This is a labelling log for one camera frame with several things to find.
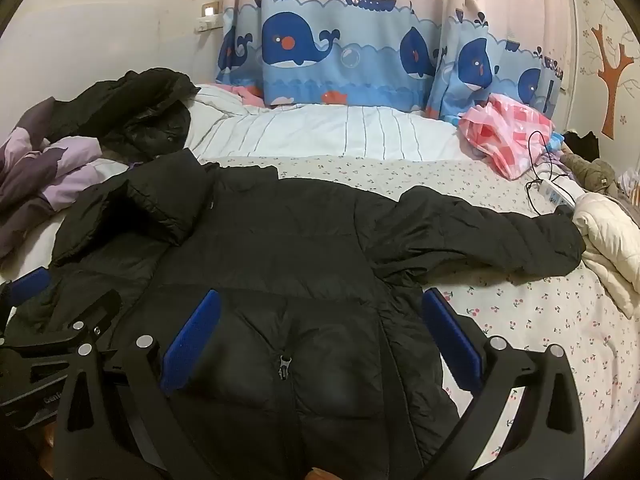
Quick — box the brown tree wall sticker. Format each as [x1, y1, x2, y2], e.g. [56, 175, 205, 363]
[590, 22, 636, 138]

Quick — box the purple patchwork garment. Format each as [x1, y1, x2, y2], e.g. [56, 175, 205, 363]
[0, 97, 132, 261]

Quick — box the white power strip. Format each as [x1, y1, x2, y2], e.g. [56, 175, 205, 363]
[532, 177, 578, 209]

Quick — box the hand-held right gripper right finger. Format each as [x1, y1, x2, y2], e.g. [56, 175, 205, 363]
[420, 287, 587, 480]

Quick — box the olive green garment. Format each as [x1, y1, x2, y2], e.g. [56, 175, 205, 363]
[560, 150, 621, 196]

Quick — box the whale print curtain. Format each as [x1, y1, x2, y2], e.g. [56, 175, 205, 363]
[215, 0, 571, 126]

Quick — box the pink checked cloth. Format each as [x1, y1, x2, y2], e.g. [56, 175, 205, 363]
[459, 94, 556, 181]

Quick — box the cream puffer jacket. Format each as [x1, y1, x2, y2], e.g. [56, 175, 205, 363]
[571, 192, 640, 318]

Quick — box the large black puffer jacket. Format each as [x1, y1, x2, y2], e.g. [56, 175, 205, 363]
[10, 149, 587, 480]

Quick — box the white striped quilt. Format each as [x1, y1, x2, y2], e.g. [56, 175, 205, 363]
[182, 85, 476, 163]

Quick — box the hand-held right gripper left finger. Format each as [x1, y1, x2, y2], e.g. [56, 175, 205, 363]
[52, 288, 223, 480]

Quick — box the pink pillow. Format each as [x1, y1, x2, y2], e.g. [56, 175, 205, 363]
[215, 82, 266, 107]

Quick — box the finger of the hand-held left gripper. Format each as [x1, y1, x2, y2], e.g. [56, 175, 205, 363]
[60, 291, 122, 346]
[0, 266, 52, 333]

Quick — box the small black cloth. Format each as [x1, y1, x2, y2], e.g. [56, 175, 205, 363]
[564, 130, 601, 161]

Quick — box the crumpled black jacket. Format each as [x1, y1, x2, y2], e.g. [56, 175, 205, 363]
[47, 67, 201, 163]

